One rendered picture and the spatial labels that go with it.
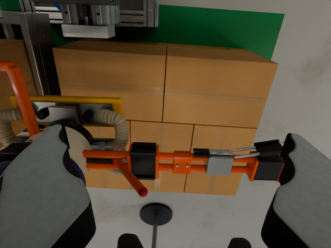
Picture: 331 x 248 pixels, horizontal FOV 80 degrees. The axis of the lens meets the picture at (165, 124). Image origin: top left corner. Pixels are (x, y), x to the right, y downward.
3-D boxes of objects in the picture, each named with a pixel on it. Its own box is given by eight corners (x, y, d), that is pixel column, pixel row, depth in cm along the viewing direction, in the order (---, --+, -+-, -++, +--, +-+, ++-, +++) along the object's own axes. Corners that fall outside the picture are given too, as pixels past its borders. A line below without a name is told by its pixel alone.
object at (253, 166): (244, 170, 62) (250, 181, 57) (249, 150, 58) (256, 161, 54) (271, 170, 62) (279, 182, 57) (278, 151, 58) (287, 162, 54)
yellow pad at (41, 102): (22, 121, 67) (12, 129, 62) (13, 93, 62) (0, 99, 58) (124, 125, 67) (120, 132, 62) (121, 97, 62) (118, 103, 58)
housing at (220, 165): (203, 165, 62) (205, 175, 58) (206, 147, 58) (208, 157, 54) (225, 166, 62) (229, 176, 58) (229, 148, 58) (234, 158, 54)
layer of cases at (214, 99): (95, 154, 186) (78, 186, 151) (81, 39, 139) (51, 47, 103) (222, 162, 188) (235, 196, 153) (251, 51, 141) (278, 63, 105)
